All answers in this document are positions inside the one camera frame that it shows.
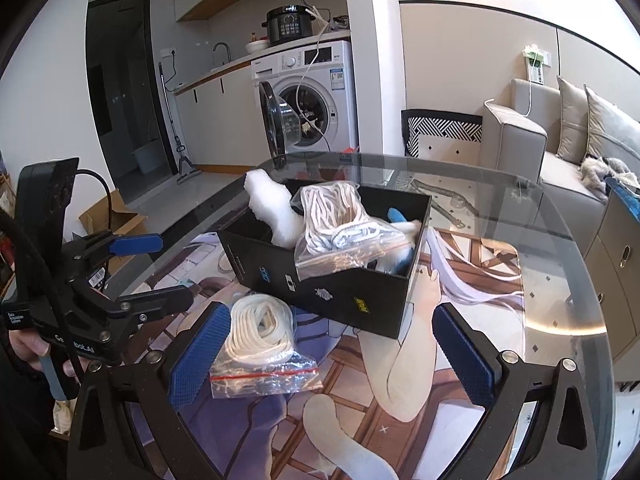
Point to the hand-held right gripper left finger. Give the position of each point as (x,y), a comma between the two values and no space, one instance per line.
(200,355)

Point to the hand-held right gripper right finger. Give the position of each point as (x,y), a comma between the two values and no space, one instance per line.
(462,355)

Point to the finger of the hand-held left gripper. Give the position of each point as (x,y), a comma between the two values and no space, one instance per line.
(165,297)
(135,244)

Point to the white soft cloth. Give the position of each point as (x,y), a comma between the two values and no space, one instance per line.
(400,260)

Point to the black storage box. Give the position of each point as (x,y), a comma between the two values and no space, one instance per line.
(320,305)

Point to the white foam wrap roll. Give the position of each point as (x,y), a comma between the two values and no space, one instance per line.
(270,200)

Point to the blue soft item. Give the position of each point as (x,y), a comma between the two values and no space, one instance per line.
(397,215)

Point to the person's left hand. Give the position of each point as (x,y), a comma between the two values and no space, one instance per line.
(25,350)

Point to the brown cardboard box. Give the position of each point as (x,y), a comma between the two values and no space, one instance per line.
(100,220)

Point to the printed table mat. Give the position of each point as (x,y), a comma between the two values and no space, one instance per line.
(380,370)

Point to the grey bucket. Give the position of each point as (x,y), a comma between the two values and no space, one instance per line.
(147,159)

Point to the flat mop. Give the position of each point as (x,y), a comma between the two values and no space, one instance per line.
(189,174)

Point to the dark glass door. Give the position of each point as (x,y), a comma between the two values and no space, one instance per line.
(125,85)

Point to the white base cabinet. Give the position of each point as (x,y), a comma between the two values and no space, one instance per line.
(225,120)

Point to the beige side cabinet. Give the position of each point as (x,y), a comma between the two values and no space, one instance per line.
(615,285)

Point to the white kitchen counter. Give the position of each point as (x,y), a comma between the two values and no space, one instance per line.
(230,67)

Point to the black white patterned mat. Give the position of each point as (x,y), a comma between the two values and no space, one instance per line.
(440,145)

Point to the beige sofa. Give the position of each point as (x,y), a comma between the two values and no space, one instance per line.
(515,145)

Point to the metal faucet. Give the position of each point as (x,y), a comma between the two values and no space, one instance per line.
(221,43)

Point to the grey fluffy toy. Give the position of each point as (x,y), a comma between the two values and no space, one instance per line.
(595,175)

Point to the blue patterned cloth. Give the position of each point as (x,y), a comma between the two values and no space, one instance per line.
(625,195)

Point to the white bowl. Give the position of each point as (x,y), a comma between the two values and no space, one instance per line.
(256,46)

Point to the red cardboard box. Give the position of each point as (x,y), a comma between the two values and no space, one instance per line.
(350,150)

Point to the white washing machine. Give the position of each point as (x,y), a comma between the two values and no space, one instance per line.
(325,70)

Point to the beige sofa pillow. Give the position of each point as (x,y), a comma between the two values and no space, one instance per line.
(572,120)
(610,125)

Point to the black pressure cooker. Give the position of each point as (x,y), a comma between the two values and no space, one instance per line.
(287,25)

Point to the metal table bracket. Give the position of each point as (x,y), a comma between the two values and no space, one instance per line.
(450,205)

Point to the white wall charger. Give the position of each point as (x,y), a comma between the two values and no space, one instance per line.
(537,72)

